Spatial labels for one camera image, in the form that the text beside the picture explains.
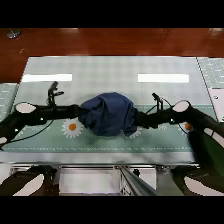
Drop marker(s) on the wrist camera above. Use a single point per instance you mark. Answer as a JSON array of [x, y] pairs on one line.
[[158, 100], [52, 91]]

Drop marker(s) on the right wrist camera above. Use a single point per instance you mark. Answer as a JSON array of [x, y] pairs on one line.
[[158, 100]]

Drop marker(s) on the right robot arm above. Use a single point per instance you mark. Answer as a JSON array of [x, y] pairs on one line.
[[196, 116]]

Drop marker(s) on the silver frame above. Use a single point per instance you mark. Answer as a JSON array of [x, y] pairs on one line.
[[110, 166]]

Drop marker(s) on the dark blue shirt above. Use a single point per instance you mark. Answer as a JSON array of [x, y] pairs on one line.
[[108, 113]]

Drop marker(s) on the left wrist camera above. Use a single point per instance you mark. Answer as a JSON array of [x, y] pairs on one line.
[[52, 91]]

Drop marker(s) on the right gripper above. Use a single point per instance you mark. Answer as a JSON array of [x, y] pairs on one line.
[[142, 120]]

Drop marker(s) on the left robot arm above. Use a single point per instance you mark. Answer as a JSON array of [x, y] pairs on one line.
[[40, 113]]

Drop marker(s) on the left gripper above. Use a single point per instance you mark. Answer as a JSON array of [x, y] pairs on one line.
[[74, 111]]

